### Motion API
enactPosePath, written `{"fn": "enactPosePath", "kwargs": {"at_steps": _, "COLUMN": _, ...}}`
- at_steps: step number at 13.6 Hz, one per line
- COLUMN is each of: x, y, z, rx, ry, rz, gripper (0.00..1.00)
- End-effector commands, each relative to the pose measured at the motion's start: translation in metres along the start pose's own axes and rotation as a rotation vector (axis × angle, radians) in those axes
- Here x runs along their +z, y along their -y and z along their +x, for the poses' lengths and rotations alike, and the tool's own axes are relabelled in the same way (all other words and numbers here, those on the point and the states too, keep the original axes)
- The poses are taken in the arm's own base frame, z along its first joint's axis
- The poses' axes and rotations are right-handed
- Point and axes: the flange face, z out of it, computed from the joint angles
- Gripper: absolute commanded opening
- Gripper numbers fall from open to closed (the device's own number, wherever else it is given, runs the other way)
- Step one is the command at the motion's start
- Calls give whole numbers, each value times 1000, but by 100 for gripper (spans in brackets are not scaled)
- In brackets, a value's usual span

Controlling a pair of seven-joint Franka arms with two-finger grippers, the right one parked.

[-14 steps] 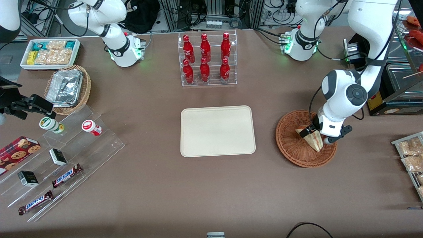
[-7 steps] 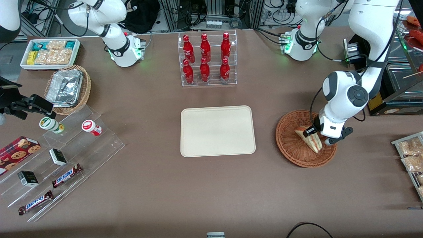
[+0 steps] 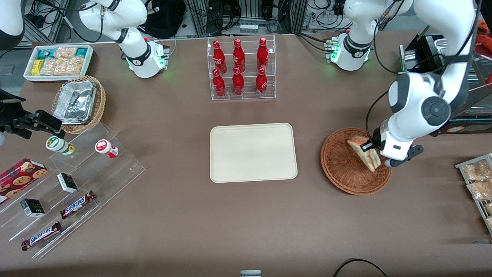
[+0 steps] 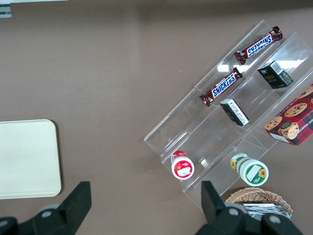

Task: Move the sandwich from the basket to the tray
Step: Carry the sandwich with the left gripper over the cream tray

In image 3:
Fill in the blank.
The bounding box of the red lid cup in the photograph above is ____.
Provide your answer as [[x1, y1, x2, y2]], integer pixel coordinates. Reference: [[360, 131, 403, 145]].
[[95, 139, 119, 159]]

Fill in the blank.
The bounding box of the black looped cable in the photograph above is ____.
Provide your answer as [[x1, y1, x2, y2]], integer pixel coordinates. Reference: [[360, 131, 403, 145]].
[[332, 259, 389, 277]]

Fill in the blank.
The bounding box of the triangular sandwich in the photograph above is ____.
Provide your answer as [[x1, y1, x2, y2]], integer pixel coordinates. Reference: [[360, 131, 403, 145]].
[[347, 135, 382, 173]]

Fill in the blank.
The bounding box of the clear acrylic stepped display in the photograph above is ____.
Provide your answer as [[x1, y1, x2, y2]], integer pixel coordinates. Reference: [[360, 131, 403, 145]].
[[0, 122, 146, 259]]

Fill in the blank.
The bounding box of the small black box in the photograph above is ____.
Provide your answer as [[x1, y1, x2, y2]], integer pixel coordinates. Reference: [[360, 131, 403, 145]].
[[57, 173, 79, 194], [20, 199, 46, 218]]

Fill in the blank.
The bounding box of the tray of packaged snacks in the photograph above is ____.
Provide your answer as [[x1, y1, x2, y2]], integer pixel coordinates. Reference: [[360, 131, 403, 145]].
[[455, 153, 492, 236]]

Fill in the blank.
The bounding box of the white rectangular snack box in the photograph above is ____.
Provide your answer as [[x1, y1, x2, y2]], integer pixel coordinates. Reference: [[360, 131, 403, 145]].
[[23, 45, 95, 83]]

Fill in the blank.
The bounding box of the black metal box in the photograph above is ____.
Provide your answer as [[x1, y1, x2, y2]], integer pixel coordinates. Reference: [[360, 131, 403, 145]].
[[399, 34, 448, 74]]

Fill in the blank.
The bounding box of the aluminium foil container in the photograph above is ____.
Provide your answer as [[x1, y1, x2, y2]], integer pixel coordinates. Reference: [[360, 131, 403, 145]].
[[53, 80, 97, 125]]

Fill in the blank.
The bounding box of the Snickers chocolate bar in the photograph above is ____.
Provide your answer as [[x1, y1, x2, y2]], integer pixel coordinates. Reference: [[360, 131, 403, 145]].
[[60, 190, 96, 220], [21, 222, 62, 251]]

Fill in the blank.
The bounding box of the light wicker basket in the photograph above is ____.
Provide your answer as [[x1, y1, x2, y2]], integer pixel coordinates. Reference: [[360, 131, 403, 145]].
[[51, 75, 106, 135]]

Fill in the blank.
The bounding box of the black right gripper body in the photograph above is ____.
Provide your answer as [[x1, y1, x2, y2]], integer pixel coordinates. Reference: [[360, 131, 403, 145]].
[[0, 89, 26, 128]]

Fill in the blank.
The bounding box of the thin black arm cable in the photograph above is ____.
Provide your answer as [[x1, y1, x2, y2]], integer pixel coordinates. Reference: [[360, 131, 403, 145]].
[[365, 90, 389, 142]]

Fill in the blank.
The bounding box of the clear rice cracker bag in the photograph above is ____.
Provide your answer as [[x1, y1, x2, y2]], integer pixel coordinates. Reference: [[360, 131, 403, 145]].
[[54, 47, 78, 59], [40, 56, 85, 76]]

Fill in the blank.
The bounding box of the green lid cup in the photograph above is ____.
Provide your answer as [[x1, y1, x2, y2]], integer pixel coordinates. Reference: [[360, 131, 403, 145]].
[[45, 136, 75, 156]]

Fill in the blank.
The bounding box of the orange object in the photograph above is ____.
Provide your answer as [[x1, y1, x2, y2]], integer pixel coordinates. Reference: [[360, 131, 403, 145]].
[[476, 20, 492, 47]]

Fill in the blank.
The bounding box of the black bag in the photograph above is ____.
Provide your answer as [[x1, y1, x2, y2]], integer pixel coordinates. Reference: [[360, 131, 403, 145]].
[[139, 0, 188, 40]]

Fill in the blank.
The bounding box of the clear acrylic bottle rack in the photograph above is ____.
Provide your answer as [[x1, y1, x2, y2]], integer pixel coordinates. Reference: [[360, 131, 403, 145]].
[[207, 34, 276, 101]]

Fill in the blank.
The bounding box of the black appliance yellow panel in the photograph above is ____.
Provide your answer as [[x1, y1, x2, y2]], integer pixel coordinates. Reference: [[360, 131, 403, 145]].
[[430, 54, 492, 136]]

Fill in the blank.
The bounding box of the cream rectangular tray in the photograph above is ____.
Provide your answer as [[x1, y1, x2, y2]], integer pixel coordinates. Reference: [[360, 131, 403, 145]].
[[209, 123, 298, 184]]

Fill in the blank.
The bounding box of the red cookie box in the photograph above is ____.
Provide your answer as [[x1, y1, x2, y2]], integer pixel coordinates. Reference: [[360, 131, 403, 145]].
[[0, 159, 48, 205]]

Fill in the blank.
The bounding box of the round brown wicker basket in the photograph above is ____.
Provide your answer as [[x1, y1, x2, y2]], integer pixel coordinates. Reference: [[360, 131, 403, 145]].
[[321, 127, 393, 195]]

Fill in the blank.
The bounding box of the red cola bottle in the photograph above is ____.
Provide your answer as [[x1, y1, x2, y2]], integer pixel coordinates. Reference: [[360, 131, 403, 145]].
[[256, 67, 268, 97], [213, 69, 226, 98], [232, 67, 245, 96], [257, 37, 269, 70], [233, 38, 246, 73], [213, 40, 228, 74]]

